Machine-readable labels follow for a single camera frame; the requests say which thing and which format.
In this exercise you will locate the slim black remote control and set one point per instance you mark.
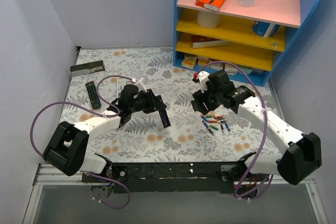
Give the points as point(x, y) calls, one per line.
point(163, 113)

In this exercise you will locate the blue battery leftmost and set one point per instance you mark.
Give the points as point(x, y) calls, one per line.
point(204, 118)

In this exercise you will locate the blue battery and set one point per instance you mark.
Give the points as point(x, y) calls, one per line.
point(227, 127)
point(204, 118)

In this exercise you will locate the yellow white small box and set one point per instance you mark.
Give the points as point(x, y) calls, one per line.
point(202, 61)

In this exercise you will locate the green battery lower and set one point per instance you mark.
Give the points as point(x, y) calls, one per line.
point(214, 127)

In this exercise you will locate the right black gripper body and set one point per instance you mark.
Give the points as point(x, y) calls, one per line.
point(203, 99)

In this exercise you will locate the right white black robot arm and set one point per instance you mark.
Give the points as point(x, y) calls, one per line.
point(299, 153)

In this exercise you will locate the red white flat box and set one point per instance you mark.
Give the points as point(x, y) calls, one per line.
point(205, 42)

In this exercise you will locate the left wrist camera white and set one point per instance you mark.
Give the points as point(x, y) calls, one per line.
point(140, 83)

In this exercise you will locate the white air conditioner remote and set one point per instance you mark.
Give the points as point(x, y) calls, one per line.
point(120, 86)

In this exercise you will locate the dark battery lower left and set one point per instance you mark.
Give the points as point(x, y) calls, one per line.
point(211, 132)

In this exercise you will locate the black TV remote coloured buttons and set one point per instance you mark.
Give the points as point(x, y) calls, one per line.
point(92, 93)

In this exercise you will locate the dark long cardboard box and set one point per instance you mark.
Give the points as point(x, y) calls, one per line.
point(87, 68)

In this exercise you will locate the red battery upper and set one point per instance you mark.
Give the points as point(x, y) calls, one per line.
point(219, 117)

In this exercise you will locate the white paper roll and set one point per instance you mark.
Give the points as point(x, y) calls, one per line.
point(208, 20)

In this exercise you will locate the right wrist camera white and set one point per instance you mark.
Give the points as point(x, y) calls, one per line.
point(201, 78)

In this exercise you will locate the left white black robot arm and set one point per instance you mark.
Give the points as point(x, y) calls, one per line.
point(67, 150)

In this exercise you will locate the aluminium frame rail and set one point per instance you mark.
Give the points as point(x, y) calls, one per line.
point(62, 199)

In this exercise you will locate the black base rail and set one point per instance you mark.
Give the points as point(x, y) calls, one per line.
point(180, 177)

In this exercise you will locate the floral table mat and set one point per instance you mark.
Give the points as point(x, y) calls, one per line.
point(143, 138)

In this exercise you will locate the teal small box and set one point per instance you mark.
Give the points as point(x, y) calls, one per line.
point(246, 70)

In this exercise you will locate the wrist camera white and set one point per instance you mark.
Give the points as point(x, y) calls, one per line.
point(140, 83)
point(201, 78)

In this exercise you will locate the blue battery lower right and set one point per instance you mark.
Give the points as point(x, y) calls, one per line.
point(227, 127)

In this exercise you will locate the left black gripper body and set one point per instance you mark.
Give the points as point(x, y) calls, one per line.
point(154, 102)

